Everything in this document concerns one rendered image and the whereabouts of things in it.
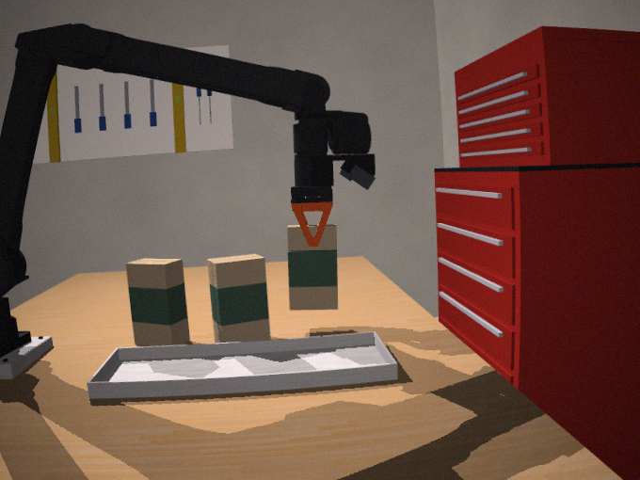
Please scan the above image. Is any brown box with dark green band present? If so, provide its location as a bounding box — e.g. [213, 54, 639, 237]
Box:
[126, 259, 190, 346]
[207, 254, 271, 343]
[287, 224, 338, 311]

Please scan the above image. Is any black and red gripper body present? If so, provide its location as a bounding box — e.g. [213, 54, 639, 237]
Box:
[291, 152, 333, 203]

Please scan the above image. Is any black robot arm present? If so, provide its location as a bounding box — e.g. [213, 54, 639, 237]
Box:
[0, 24, 376, 358]

